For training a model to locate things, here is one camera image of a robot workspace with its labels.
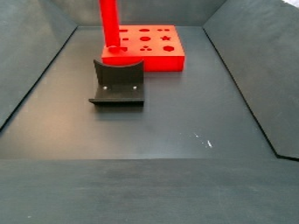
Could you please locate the red shape-sorting block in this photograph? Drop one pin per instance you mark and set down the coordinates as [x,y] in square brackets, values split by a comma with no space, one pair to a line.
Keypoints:
[150,43]

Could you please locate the black curved peg holder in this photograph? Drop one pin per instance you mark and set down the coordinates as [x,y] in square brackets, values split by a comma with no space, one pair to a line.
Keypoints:
[120,84]

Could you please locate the long red arch peg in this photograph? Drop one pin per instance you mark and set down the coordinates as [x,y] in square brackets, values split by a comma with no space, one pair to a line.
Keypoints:
[108,13]

